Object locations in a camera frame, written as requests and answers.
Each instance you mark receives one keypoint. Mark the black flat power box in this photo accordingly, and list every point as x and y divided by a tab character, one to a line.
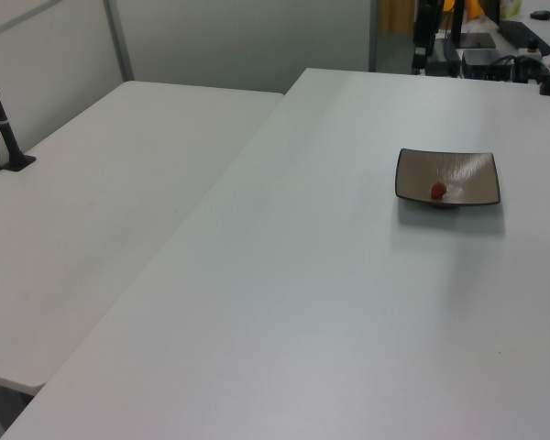
447	57

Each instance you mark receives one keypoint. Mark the grey metal partition post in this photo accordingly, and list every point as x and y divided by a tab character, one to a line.
118	39
373	34

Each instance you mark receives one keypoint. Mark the emergency stop button box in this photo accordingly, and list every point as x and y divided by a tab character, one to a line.
531	47

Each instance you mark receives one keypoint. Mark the black keyboard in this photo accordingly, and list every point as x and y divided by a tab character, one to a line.
524	33

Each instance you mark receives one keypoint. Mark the black pole with white band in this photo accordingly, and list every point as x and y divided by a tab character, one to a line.
0	124

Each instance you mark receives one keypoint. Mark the white green packet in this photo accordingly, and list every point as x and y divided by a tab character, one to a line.
512	7

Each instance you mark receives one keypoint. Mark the black monitor stand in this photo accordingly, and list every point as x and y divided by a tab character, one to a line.
472	40

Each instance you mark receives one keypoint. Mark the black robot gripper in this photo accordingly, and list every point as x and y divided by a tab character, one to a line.
426	23

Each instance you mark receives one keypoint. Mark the orange yellow object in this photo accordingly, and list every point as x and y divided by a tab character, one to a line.
473	7

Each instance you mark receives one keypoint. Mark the red strawberry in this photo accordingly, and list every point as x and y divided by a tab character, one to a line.
438	191

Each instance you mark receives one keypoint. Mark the black box with lights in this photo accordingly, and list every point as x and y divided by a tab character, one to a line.
483	62

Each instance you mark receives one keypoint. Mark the black computer mouse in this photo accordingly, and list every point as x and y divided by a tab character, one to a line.
540	14

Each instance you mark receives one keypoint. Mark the square brown ceramic plate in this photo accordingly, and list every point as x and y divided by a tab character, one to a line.
458	172

